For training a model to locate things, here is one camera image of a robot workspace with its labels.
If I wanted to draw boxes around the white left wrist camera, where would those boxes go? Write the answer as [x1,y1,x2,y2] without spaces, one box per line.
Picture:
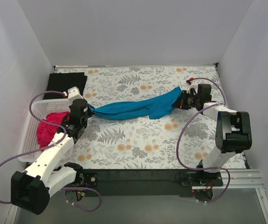
[63,87,83,103]

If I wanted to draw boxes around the floral patterned tablecloth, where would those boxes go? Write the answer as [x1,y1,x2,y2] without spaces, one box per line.
[58,66,223,169]

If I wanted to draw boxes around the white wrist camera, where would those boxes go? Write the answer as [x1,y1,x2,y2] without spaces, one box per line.
[63,87,83,103]
[186,78,198,94]

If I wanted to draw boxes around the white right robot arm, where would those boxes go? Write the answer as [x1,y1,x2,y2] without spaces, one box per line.
[172,84,252,186]

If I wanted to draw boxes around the blue t shirt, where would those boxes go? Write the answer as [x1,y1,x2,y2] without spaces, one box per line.
[94,87,182,120]

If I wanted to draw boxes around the aluminium frame rail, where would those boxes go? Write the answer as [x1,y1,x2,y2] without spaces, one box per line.
[193,169,268,224]

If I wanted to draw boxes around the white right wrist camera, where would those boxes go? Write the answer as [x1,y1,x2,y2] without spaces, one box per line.
[186,78,198,94]

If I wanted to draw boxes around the folded black t shirt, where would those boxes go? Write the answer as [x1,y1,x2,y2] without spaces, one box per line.
[47,72,88,94]

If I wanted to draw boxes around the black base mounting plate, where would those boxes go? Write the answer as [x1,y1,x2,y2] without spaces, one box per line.
[68,169,223,197]

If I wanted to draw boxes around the crumpled pink t shirt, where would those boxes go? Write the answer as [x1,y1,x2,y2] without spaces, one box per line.
[36,112,69,148]

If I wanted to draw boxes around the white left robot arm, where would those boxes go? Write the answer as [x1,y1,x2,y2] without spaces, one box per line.
[10,99,93,215]

